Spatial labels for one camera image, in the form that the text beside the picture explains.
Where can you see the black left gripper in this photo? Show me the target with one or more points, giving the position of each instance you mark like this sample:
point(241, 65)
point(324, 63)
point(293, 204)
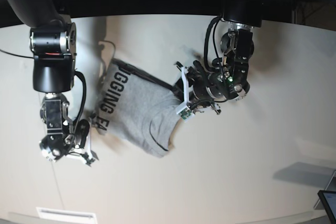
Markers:
point(204, 95)

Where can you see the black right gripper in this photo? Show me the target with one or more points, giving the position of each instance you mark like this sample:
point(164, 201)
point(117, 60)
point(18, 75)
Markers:
point(74, 144)

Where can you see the grey T-shirt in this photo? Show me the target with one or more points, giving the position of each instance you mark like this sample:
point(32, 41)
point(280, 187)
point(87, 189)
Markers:
point(137, 107)

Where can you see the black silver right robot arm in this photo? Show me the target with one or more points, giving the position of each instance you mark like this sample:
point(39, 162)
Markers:
point(52, 41)

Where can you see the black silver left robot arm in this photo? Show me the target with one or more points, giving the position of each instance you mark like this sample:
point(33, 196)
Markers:
point(222, 75)

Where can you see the grey tablet stand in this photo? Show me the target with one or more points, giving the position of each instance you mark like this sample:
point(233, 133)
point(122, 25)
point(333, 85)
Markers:
point(322, 195)

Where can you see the black tablet screen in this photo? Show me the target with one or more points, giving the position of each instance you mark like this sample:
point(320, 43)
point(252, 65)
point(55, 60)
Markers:
point(329, 207)

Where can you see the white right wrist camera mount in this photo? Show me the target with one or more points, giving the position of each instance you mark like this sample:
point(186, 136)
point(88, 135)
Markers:
point(90, 156)

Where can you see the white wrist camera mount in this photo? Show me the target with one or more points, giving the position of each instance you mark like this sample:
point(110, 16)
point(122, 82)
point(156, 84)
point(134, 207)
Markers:
point(90, 156)
point(184, 109)

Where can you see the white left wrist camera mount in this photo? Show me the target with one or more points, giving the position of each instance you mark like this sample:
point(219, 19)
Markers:
point(184, 109)

